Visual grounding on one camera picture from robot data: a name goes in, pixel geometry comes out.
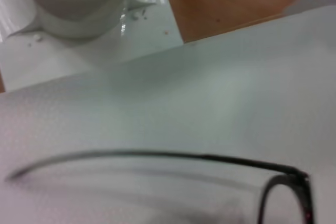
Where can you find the black thin-frame glasses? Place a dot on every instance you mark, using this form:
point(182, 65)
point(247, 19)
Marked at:
point(296, 174)

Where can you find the white robot torso base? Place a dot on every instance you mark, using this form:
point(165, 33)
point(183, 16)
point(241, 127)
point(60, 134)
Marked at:
point(78, 3)

